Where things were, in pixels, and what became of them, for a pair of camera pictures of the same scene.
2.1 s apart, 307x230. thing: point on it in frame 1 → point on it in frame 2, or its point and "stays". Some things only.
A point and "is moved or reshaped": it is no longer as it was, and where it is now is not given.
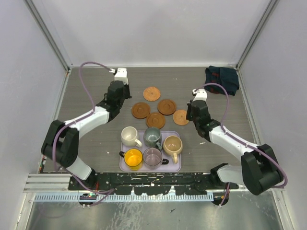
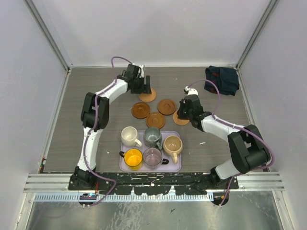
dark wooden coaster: (166, 107) stays
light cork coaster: (179, 117) stays
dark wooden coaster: (155, 120) stays
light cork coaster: (151, 94) is moved or reshaped
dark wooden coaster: (140, 110) stays
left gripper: (126, 87) → (146, 88)
